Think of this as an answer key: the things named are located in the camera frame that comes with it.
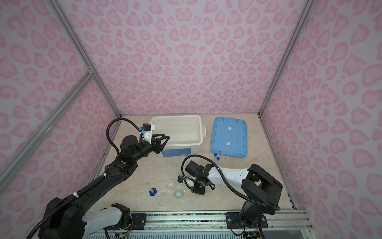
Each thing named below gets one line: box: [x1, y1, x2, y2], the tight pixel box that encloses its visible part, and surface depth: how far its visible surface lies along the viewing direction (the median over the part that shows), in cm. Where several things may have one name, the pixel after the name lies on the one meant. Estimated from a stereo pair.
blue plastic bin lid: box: [210, 117, 248, 158], surface depth 108 cm
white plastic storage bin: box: [150, 115, 207, 157], surface depth 97 cm
